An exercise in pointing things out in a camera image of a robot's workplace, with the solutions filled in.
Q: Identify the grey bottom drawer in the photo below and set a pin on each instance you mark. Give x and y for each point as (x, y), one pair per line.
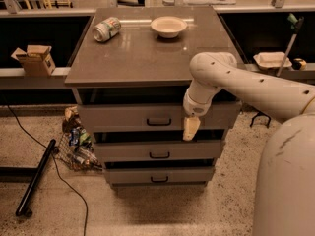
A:
(169, 175)

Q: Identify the grey drawer cabinet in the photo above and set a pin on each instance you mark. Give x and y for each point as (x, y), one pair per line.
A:
(137, 66)

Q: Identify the yellow tape measure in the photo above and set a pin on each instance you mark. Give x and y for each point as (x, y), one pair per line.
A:
(299, 64)

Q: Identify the grey middle drawer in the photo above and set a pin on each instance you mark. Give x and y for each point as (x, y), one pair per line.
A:
(158, 151)

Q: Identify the grey top drawer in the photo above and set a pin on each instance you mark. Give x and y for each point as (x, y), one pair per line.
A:
(153, 117)

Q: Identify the open cardboard box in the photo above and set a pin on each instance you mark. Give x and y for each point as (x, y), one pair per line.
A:
(36, 60)

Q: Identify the white paper bowl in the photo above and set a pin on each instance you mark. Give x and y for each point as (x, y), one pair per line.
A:
(168, 27)

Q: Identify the grabber reacher tool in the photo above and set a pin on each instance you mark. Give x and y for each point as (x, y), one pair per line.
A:
(296, 24)

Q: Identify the wire basket with trash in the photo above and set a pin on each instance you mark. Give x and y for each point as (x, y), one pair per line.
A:
(75, 148)

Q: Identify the black metal table leg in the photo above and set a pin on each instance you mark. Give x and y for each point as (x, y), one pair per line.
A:
(31, 176)

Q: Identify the grey drawer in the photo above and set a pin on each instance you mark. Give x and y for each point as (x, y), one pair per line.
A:
(153, 117)
(158, 151)
(169, 175)

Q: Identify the white foam food tray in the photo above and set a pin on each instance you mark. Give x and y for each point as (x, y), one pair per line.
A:
(271, 60)

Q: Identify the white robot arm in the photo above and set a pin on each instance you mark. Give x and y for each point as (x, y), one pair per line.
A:
(285, 185)

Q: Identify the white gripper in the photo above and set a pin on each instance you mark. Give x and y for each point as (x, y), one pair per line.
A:
(194, 107)

